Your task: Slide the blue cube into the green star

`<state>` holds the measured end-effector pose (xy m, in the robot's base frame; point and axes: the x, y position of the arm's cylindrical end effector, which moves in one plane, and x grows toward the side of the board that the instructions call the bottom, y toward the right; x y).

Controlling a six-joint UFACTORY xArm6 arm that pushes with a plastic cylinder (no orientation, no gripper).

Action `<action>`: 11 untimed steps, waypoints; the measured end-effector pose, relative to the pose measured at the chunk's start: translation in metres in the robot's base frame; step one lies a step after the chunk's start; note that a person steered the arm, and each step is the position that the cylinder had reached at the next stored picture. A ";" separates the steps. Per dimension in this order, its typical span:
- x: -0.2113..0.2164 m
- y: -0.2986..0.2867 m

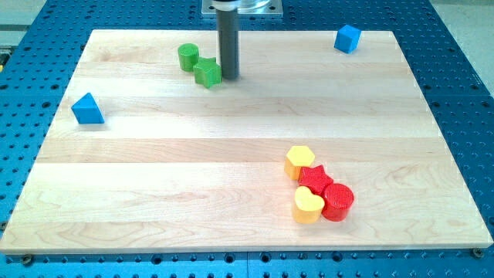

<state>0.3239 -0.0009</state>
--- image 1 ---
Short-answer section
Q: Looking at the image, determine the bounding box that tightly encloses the yellow hexagon block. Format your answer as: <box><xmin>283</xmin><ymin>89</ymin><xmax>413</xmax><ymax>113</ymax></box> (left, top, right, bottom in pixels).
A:
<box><xmin>284</xmin><ymin>145</ymin><xmax>316</xmax><ymax>180</ymax></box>

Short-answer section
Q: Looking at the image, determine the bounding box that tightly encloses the light wooden board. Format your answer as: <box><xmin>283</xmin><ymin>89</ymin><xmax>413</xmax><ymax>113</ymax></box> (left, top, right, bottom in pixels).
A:
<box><xmin>1</xmin><ymin>29</ymin><xmax>492</xmax><ymax>255</ymax></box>

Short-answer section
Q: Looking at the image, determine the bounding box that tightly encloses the green cylinder block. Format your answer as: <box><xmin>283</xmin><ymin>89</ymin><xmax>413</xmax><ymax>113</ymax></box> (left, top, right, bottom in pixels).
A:
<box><xmin>178</xmin><ymin>43</ymin><xmax>199</xmax><ymax>72</ymax></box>

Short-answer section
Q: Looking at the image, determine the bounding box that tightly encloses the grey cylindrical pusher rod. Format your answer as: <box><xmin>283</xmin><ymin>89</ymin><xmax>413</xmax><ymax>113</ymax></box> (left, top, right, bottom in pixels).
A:
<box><xmin>216</xmin><ymin>9</ymin><xmax>239</xmax><ymax>80</ymax></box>

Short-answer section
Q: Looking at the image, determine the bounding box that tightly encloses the blue cube block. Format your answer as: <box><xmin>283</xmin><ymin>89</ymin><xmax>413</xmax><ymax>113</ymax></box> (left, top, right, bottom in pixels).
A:
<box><xmin>334</xmin><ymin>25</ymin><xmax>361</xmax><ymax>54</ymax></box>

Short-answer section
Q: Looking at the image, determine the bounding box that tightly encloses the red cylinder block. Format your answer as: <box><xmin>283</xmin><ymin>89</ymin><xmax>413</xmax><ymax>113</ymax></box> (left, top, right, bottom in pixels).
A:
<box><xmin>322</xmin><ymin>183</ymin><xmax>354</xmax><ymax>222</ymax></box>

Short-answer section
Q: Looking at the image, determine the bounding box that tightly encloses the green star block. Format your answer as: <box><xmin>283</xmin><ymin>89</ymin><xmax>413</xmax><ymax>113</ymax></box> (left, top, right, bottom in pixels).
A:
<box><xmin>193</xmin><ymin>57</ymin><xmax>222</xmax><ymax>88</ymax></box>

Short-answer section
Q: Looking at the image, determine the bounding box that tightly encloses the blue triangular prism block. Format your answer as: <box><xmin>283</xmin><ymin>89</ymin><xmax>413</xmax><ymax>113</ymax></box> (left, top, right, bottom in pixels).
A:
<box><xmin>71</xmin><ymin>93</ymin><xmax>105</xmax><ymax>124</ymax></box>

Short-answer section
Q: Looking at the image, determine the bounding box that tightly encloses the red star block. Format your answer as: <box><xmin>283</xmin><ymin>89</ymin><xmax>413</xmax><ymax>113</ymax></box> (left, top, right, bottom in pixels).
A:
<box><xmin>298</xmin><ymin>165</ymin><xmax>334</xmax><ymax>195</ymax></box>

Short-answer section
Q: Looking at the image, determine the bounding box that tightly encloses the clear acrylic tool mount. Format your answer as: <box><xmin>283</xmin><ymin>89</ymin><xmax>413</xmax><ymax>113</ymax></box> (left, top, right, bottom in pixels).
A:
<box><xmin>201</xmin><ymin>0</ymin><xmax>283</xmax><ymax>18</ymax></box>

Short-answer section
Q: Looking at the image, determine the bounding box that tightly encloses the yellow heart block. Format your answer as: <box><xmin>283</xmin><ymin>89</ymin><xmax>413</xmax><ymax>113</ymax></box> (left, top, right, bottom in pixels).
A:
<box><xmin>292</xmin><ymin>186</ymin><xmax>325</xmax><ymax>224</ymax></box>

